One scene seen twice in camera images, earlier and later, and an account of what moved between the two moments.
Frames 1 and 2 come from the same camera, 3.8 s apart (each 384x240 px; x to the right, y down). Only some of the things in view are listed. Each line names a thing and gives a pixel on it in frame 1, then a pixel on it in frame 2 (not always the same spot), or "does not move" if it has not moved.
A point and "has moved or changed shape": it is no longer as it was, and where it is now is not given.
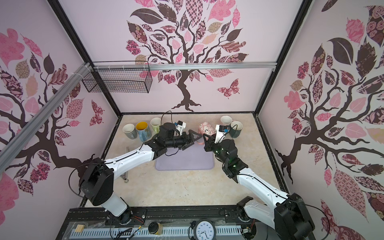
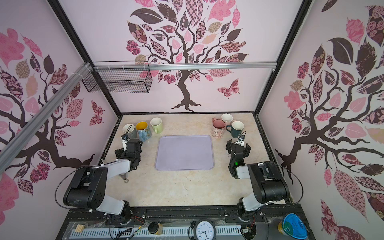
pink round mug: (205, 128) has moved or changed shape
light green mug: (155, 124) does not move
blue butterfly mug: (144, 130) does not move
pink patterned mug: (226, 120) does not move
